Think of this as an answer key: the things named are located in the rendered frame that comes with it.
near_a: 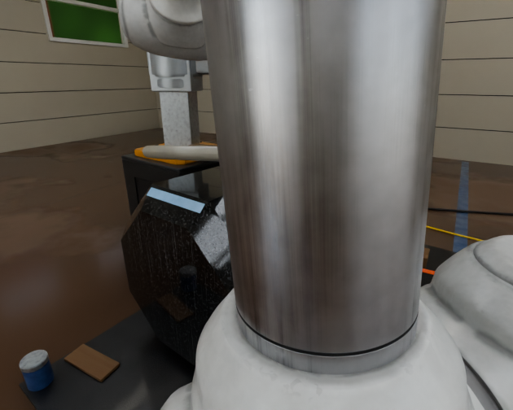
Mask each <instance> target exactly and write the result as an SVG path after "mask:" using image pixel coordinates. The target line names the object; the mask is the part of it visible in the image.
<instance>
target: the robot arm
mask: <svg viewBox="0 0 513 410"><path fill-rule="evenodd" d="M446 6H447V0H120V2H119V15H120V21H121V27H122V30H123V32H124V34H125V36H126V37H127V38H128V39H129V40H130V41H131V42H132V44H133V45H135V46H137V47H138V48H140V49H142V50H145V51H146V52H149V53H152V54H154V55H159V56H163V57H168V58H173V59H184V60H194V61H203V60H208V73H209V80H210V87H211V95H212V101H213V114H214V122H215V129H216V136H217V149H218V157H219V164H220V171H221V184H222V192H223V198H224V206H225V213H226V226H227V233H228V241H229V248H230V261H231V268H232V275H233V282H234V289H233V290H232V291H231V292H230V293H229V294H228V295H227V296H226V297H225V298H224V299H223V300H222V301H221V303H220V304H219V305H218V306H217V308H216V309H215V310H214V312H213V314H212V315H211V316H210V318H209V319H208V321H207V323H206V325H205V326H204V328H203V330H202V333H201V335H200V337H199V341H198V345H197V349H196V358H195V372H194V377H193V381H192V382H191V383H189V384H187V385H185V386H182V387H180V388H179V389H177V390H176V391H174V392H173V393H172V394H171V395H170V396H169V398H168V399H167V401H166V402H165V403H164V405H163V407H162V408H161V409H160V410H513V235H504V236H498V237H495V238H490V239H489V240H484V241H479V242H474V243H472V244H471V245H469V246H467V247H465V248H463V249H462V250H460V251H459V252H457V253H456V254H454V255H452V256H451V257H449V258H448V259H447V260H446V261H445V262H444V263H442V264H441V265H440V266H439V267H438V268H437V269H436V271H435V273H434V276H433V278H432V281H431V283H430V284H426V285H425V286H422V287H421V279H422V270H423V253H424V244H425V235H426V226H427V217H428V200H429V191H430V182H431V173H432V156H433V147H434V138H435V129H436V112H437V103H438V94H439V85H440V76H441V59H442V51H443V41H444V32H445V15H446Z"/></svg>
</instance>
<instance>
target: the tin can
mask: <svg viewBox="0 0 513 410"><path fill-rule="evenodd" d="M19 366H20V370H21V372H22V374H23V376H24V380H25V383H26V385H27V387H28V389H29V390H30V391H38V390H42V389H44V388H46V387H47V386H49V385H50V384H51V383H52V381H53V380H54V376H55V375H54V373H53V370H52V367H51V364H50V360H49V356H48V353H47V351H44V350H36V351H32V352H30V353H28V354H27V355H26V356H24V357H23V358H22V360H21V361H20V363H19Z"/></svg>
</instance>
